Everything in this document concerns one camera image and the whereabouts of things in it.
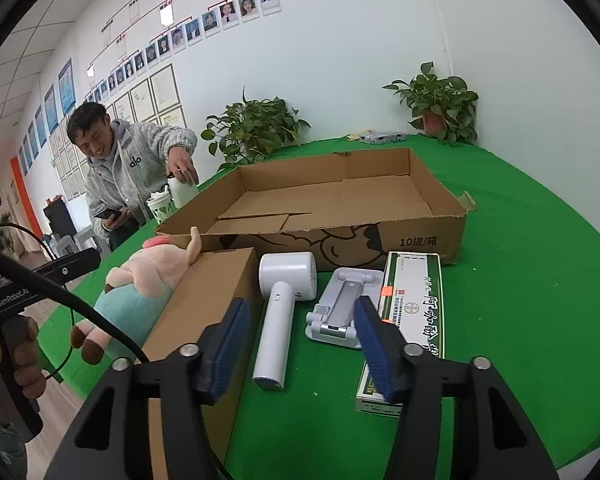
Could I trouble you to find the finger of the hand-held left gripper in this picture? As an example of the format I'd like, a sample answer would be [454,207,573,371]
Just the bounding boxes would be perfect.
[30,248,103,286]

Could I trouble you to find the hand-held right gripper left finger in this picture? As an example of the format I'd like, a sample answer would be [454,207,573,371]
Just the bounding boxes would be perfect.
[45,297,253,480]

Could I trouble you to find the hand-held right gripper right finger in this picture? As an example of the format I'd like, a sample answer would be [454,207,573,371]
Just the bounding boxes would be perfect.
[352,295,561,480]

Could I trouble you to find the long brown cardboard box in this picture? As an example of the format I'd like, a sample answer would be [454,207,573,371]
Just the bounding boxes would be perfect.
[140,246,258,471]

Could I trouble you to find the pink pig plush toy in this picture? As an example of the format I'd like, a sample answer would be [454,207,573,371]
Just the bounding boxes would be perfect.
[71,226,203,366]

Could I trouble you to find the large cardboard box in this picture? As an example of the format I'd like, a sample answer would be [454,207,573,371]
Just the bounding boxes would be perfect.
[154,147,476,273]

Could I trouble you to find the person's left hand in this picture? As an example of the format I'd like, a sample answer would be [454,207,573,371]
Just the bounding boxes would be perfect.
[11,315,47,402]

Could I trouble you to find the white plastic stool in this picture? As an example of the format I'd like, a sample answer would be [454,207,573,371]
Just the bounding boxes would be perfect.
[50,232,76,256]

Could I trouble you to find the black cabinet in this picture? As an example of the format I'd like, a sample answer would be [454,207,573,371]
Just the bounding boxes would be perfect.
[43,200,73,238]

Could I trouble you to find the white hair dryer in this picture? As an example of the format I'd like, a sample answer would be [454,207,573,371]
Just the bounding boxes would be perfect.
[252,251,320,391]

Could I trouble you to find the white folding phone stand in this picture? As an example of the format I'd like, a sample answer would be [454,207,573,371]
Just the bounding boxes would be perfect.
[305,267,385,351]

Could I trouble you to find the green and white medicine box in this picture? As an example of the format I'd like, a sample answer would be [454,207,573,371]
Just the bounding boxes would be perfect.
[355,251,446,416]

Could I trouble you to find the green paper cup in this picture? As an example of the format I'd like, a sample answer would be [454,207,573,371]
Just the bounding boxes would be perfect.
[146,191,176,226]

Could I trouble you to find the group of framed certificates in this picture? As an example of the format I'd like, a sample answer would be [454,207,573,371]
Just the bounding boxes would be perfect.
[50,62,188,201]

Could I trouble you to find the tissue packet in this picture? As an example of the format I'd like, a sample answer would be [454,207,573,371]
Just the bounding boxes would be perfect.
[357,131,407,145]

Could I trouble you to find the leafy potted plant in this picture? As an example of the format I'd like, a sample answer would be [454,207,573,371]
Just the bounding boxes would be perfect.
[200,87,312,171]

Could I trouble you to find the potted plant in red pot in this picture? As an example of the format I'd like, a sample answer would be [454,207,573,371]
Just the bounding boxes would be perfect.
[382,61,481,146]

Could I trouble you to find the thin black cable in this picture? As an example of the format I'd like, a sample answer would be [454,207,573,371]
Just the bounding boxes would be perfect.
[0,222,78,383]

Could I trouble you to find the thick black cable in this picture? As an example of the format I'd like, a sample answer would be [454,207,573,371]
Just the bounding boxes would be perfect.
[0,237,231,480]

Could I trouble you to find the orange wall panel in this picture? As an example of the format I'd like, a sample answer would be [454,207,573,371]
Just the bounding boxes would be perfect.
[10,155,28,256]

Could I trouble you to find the row of blue wall posters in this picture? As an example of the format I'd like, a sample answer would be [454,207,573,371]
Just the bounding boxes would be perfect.
[20,57,76,176]

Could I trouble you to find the wall photo chart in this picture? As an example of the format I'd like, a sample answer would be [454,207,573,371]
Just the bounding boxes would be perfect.
[85,0,283,106]

